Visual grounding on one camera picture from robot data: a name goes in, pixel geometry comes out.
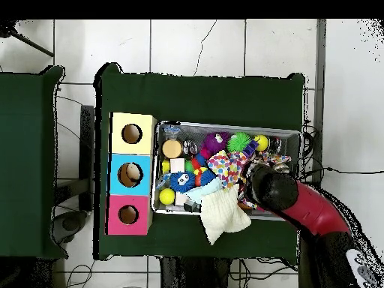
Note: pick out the yellow block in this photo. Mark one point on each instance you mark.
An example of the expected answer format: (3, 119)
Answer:
(165, 167)

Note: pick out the round wooden disc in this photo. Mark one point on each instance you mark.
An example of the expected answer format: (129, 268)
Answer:
(171, 149)

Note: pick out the large polka dot cloth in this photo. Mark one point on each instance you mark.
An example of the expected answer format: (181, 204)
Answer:
(227, 167)

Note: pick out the cream waffle cloth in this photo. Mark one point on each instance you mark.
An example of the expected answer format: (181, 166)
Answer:
(223, 215)

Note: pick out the clear crumpled plastic packet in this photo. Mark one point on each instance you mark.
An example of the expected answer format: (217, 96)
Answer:
(172, 129)

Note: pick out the black silver round toy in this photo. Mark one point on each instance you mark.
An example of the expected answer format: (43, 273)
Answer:
(190, 147)

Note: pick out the large green spiky ball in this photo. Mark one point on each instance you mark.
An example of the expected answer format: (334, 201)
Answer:
(239, 142)

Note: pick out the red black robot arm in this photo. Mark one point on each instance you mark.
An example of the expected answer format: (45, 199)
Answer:
(312, 216)

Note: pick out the blue fuzzy ball with eyes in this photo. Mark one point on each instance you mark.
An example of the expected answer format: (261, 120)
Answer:
(182, 181)

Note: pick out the purple spiky ball with eyes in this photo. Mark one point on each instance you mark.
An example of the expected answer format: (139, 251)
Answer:
(214, 144)

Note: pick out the mint green knit cloth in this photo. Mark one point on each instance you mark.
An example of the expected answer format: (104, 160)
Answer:
(204, 191)

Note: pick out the wooden box with three holes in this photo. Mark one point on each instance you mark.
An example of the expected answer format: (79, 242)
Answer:
(117, 175)

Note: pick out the yellow smiley ball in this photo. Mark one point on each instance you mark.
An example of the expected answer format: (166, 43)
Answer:
(261, 143)

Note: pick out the clear mesh bin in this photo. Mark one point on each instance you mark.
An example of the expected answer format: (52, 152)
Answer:
(157, 207)

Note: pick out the purple plastic block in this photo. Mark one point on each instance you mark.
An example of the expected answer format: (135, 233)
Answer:
(251, 149)

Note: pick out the green cloth side table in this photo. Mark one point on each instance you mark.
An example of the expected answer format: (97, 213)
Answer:
(27, 162)

